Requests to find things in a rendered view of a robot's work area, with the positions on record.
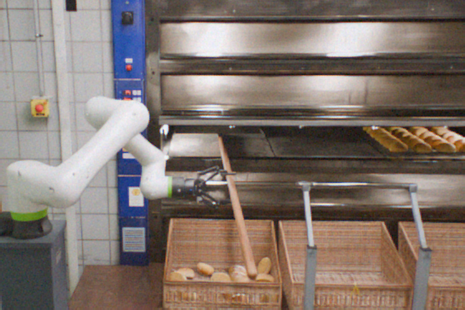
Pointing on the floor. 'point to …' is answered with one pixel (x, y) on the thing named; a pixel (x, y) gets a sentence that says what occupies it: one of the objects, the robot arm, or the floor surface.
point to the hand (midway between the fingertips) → (232, 187)
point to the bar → (316, 246)
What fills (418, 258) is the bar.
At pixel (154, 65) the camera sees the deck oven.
